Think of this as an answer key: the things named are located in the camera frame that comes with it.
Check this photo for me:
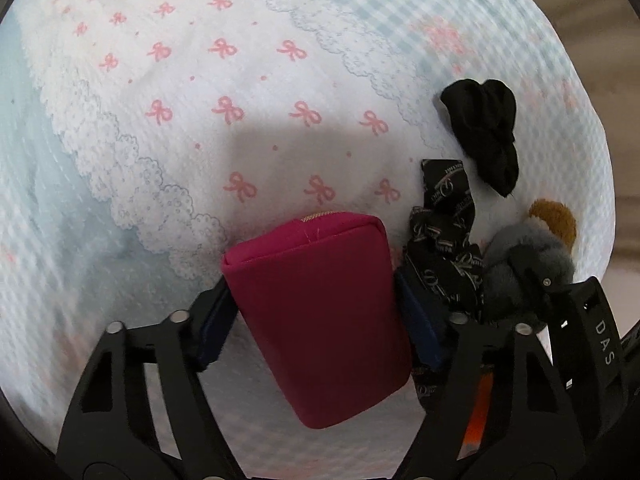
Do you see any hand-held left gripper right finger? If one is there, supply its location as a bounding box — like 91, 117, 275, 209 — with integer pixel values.
394, 270, 587, 480

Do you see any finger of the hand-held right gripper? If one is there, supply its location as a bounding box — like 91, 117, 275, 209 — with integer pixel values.
509, 251, 557, 322

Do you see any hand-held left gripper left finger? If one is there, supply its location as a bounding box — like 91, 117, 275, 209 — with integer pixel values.
56, 279, 253, 480

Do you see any grey and brown plush toy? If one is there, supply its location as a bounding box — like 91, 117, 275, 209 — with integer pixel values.
479, 199, 579, 327

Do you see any black printed ribbon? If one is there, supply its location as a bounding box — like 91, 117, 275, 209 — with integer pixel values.
400, 159, 487, 413

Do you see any magenta zipper pouch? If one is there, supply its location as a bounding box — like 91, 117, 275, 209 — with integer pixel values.
221, 211, 414, 430

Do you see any orange object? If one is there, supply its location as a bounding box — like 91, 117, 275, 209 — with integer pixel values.
462, 367, 488, 456

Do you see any black sock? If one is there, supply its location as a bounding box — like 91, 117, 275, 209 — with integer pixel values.
440, 79, 519, 199

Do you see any bow print bed sheet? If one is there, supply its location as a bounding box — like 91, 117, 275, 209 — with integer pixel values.
0, 0, 617, 480

